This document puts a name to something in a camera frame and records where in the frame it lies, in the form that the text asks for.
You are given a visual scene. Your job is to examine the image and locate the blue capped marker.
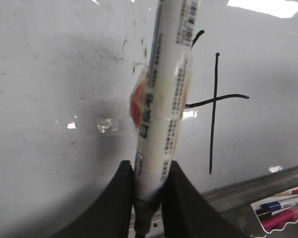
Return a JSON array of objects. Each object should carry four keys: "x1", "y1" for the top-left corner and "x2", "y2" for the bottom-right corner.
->
[{"x1": 260, "y1": 198, "x2": 298, "y2": 212}]

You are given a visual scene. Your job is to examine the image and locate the white whiteboard marker black tip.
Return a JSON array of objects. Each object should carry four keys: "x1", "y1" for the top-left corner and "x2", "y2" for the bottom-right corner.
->
[{"x1": 134, "y1": 0, "x2": 200, "y2": 238}]

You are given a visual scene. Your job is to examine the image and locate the red capped marker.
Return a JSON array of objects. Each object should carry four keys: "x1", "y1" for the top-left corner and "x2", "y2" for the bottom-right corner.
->
[{"x1": 279, "y1": 186, "x2": 298, "y2": 196}]

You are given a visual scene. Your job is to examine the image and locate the aluminium whiteboard bottom rail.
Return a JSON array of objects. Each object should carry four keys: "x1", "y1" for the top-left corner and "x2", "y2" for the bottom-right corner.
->
[{"x1": 129, "y1": 163, "x2": 298, "y2": 236}]

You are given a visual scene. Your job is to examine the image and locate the red round magnet taped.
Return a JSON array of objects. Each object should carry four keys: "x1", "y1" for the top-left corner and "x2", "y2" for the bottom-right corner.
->
[{"x1": 128, "y1": 56, "x2": 195, "y2": 129}]

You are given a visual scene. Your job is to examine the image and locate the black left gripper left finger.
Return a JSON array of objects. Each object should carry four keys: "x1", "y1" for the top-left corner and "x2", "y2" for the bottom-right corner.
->
[{"x1": 52, "y1": 160, "x2": 134, "y2": 238}]

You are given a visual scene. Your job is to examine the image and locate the pink marker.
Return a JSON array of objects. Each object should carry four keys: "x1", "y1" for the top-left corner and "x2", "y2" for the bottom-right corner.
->
[{"x1": 261, "y1": 205, "x2": 298, "y2": 231}]

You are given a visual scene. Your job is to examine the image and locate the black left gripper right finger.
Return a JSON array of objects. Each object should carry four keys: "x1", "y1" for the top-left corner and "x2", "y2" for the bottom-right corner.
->
[{"x1": 161, "y1": 161, "x2": 246, "y2": 238}]

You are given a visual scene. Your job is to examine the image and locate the white whiteboard surface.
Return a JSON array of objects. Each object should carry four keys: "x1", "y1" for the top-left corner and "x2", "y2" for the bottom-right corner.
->
[{"x1": 0, "y1": 0, "x2": 298, "y2": 238}]

